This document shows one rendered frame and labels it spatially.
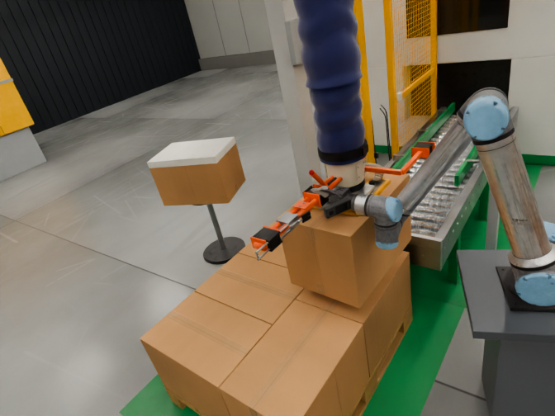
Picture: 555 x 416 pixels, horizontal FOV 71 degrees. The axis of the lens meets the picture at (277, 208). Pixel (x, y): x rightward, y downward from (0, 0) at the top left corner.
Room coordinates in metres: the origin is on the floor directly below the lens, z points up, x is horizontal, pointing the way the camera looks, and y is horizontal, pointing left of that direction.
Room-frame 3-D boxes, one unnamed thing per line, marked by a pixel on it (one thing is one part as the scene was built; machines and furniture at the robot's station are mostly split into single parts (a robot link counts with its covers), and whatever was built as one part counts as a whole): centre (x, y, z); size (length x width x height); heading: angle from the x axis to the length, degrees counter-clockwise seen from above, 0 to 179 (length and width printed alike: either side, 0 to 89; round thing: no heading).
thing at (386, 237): (1.27, -0.41, 1.06); 0.12 x 0.09 x 0.12; 147
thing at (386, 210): (1.26, -0.40, 1.17); 0.12 x 0.09 x 0.10; 47
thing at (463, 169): (2.87, -1.83, 0.60); 1.60 x 0.11 x 0.09; 137
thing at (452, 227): (2.57, -1.63, 0.50); 2.31 x 0.05 x 0.19; 137
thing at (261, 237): (1.23, 0.07, 1.18); 0.08 x 0.07 x 0.05; 136
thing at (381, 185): (1.59, -0.42, 1.07); 0.34 x 0.10 x 0.05; 136
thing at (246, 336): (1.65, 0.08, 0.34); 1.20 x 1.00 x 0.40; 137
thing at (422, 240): (1.94, -0.59, 0.58); 0.70 x 0.03 x 0.06; 47
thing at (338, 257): (1.65, -0.33, 0.85); 0.60 x 0.40 x 0.40; 135
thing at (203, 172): (3.01, 0.57, 0.82); 0.60 x 0.40 x 0.40; 68
